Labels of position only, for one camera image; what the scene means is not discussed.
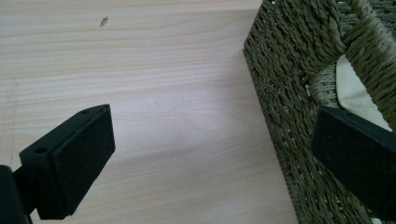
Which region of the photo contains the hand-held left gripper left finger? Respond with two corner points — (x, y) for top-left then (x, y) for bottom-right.
(11, 104), (117, 221)

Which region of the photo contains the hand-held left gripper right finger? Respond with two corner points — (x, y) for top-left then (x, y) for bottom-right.
(310, 105), (396, 222)

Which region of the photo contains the green woven basket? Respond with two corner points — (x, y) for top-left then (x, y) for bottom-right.
(243, 0), (396, 224)

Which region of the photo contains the cream cloth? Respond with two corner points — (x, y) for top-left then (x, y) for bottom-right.
(334, 54), (393, 133)

